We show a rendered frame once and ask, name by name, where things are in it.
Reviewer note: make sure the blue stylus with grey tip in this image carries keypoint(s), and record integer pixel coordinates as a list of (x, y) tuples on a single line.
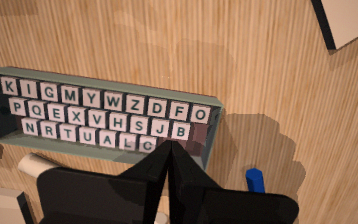
[(255, 180)]

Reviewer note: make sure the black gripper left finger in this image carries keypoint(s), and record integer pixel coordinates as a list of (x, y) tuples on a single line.
[(132, 197)]

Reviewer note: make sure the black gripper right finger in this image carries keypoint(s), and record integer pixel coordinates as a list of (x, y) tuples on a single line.
[(194, 198)]

